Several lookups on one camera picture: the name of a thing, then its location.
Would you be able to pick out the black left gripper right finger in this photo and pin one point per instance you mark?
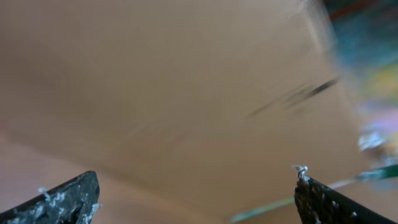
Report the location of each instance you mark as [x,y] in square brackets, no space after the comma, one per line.
[320,203]

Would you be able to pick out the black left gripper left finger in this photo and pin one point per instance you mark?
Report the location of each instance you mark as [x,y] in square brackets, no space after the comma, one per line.
[72,202]

